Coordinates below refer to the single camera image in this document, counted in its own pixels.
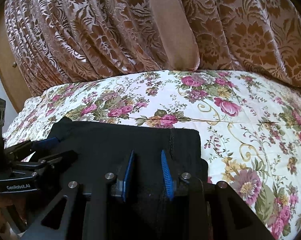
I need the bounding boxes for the black embroidered pants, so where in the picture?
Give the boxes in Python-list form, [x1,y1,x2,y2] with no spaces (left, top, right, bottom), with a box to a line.
[30,116,209,240]

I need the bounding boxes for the wooden cabinet door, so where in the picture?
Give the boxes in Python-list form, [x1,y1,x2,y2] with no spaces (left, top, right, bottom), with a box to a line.
[0,4,31,113]

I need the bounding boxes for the floral bedspread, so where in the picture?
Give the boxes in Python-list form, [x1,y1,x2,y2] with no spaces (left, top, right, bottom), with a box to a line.
[4,70,301,239]

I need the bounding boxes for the brown floral curtain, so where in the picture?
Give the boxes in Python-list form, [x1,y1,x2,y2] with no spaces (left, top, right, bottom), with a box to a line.
[5,0,301,96]

